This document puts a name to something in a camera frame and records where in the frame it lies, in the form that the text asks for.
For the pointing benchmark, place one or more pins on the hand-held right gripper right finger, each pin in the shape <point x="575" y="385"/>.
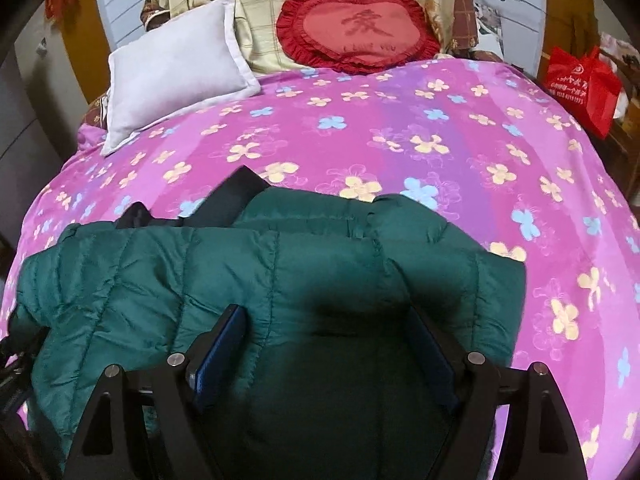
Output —
<point x="430" y="355"/>

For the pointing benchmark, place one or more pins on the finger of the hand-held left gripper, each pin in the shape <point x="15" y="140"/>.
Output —
<point x="20" y="345"/>

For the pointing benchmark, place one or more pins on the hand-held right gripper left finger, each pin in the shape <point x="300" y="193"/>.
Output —
<point x="220" y="355"/>

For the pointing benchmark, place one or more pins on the dark green puffer jacket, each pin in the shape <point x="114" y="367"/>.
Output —
<point x="300" y="270"/>

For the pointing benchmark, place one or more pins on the grey wardrobe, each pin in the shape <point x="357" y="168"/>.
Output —
<point x="40" y="125"/>

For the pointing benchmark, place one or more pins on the pink floral bedsheet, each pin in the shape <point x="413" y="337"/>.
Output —
<point x="400" y="110"/>

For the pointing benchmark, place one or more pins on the white pillow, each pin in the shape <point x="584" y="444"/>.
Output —
<point x="175" y="70"/>

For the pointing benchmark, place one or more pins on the red shopping bag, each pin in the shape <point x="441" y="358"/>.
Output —
<point x="582" y="90"/>

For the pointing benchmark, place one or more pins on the red heart-shaped pillow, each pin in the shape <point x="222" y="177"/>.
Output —
<point x="360" y="30"/>

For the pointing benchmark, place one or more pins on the red hanging ornament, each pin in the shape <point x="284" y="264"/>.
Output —
<point x="60" y="2"/>

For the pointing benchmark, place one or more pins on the beige floral quilt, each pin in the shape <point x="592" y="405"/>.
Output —
<point x="260" y="10"/>

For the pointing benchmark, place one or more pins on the wooden slatted headboard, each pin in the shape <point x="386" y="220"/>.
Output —
<point x="515" y="0"/>

